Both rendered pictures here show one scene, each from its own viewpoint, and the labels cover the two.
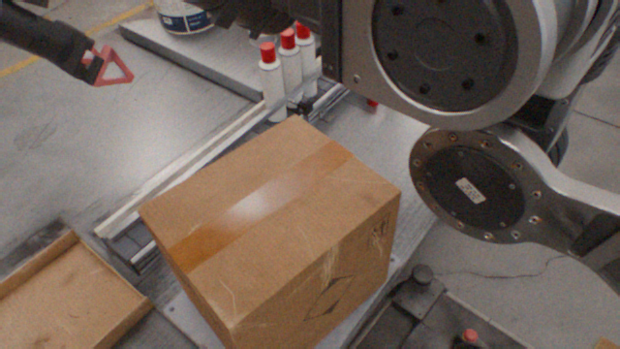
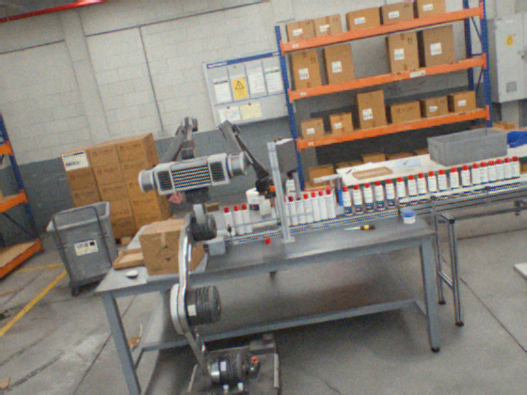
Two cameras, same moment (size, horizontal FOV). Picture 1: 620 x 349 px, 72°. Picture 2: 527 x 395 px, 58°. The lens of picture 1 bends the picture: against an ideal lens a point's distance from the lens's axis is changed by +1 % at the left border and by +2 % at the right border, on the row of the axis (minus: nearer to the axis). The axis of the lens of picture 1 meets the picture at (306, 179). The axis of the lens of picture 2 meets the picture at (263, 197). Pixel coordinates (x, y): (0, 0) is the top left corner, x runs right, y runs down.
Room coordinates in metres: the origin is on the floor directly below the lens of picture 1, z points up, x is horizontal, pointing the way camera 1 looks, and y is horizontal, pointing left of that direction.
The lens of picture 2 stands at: (-0.99, -2.47, 1.90)
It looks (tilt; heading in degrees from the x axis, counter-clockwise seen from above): 14 degrees down; 49
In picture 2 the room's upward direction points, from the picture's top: 10 degrees counter-clockwise
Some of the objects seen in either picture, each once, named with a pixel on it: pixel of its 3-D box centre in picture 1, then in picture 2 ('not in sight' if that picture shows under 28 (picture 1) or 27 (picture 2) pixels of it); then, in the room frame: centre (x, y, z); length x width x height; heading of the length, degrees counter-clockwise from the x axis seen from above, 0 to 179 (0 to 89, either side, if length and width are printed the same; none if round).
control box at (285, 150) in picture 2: not in sight; (282, 155); (1.12, -0.30, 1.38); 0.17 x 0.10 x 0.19; 13
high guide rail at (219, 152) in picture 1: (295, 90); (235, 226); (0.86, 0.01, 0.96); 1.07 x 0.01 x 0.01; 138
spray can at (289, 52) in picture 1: (291, 70); (238, 219); (0.90, 0.02, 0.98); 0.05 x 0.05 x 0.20
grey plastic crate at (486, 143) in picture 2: not in sight; (466, 147); (3.39, -0.45, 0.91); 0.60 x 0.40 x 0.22; 138
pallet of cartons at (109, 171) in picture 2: not in sight; (121, 190); (1.84, 3.82, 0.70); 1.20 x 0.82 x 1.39; 141
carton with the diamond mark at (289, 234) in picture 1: (278, 249); (172, 245); (0.38, 0.06, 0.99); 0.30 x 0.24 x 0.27; 127
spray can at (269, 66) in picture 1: (272, 83); (229, 221); (0.85, 0.06, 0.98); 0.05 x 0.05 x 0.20
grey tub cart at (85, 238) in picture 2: not in sight; (87, 242); (0.79, 2.67, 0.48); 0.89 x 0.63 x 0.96; 64
